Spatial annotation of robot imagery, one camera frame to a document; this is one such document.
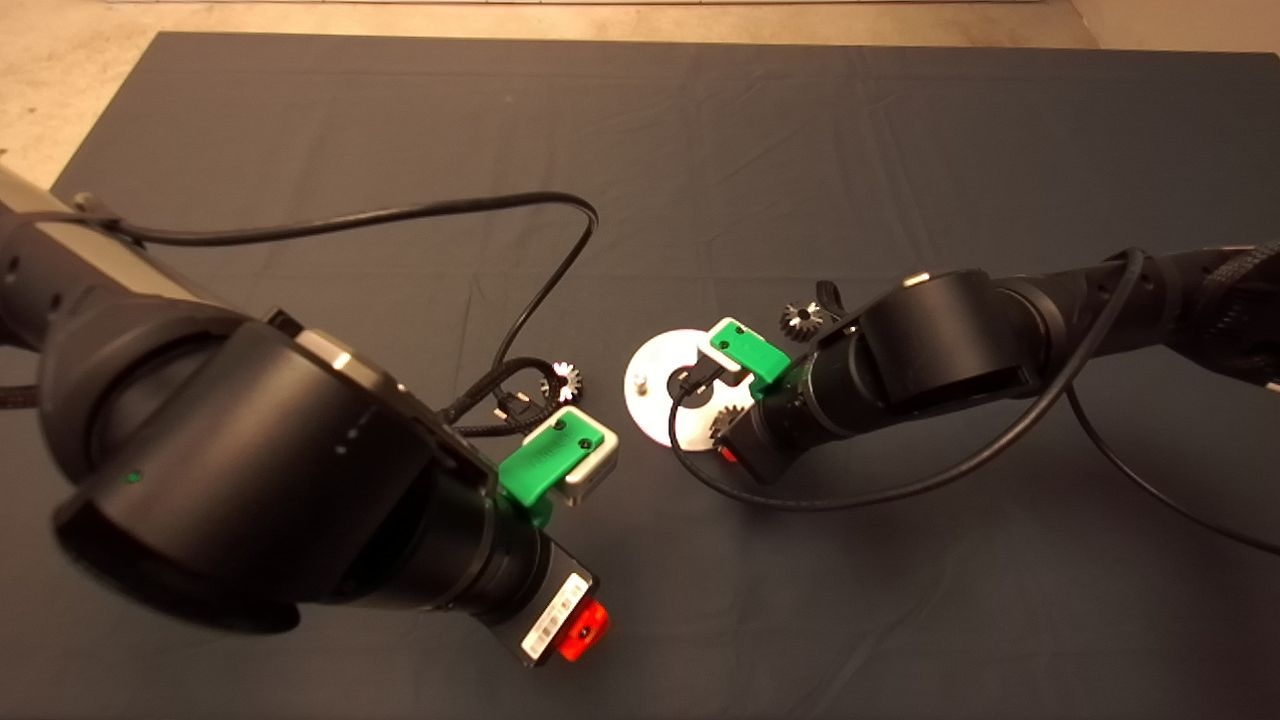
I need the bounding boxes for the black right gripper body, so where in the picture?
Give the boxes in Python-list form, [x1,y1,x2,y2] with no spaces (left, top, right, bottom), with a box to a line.
[722,375,823,484]

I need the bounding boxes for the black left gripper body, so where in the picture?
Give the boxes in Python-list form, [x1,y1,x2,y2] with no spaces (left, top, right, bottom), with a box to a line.
[484,526,598,668]

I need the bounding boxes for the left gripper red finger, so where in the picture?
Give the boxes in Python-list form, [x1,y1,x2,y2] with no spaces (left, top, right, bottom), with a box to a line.
[557,600,610,663]

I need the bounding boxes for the round metal carrier plate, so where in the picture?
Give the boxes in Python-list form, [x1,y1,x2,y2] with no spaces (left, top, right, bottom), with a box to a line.
[623,328,749,453]

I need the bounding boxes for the dark grey table cloth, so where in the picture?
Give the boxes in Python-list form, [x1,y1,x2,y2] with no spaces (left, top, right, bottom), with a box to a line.
[0,30,1280,720]

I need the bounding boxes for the right wrist green camera mount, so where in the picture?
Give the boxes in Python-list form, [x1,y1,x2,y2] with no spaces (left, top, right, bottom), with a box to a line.
[710,320,793,401]

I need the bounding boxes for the wrist green camera mount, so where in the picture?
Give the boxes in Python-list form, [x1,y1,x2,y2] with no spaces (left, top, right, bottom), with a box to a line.
[710,320,793,401]
[497,405,606,529]

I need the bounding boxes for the right wrist camera black cable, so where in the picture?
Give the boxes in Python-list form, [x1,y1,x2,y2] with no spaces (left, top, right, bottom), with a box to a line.
[668,248,1146,513]

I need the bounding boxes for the wrist camera black cable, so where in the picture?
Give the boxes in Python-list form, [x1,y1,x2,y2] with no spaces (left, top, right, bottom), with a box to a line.
[70,190,601,421]
[668,248,1146,513]

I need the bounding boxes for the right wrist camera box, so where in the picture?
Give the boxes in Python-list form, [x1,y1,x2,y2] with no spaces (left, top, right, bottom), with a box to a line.
[708,318,747,373]

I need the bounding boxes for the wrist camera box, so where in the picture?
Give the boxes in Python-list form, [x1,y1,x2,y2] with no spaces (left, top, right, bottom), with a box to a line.
[708,318,747,373]
[560,425,621,506]

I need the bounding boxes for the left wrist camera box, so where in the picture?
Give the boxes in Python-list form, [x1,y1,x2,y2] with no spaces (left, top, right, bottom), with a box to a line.
[560,425,621,506]

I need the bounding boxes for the left wrist green camera mount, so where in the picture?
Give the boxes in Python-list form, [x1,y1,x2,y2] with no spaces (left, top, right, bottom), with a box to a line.
[497,405,606,529]

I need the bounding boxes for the black braided cable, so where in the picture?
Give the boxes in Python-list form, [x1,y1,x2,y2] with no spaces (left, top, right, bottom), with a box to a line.
[440,357,557,437]

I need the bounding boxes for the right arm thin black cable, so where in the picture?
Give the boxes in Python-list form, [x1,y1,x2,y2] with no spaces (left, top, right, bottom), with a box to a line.
[1065,385,1280,556]

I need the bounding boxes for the left wrist camera black cable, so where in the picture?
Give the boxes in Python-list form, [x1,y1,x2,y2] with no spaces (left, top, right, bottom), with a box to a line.
[70,190,601,421]

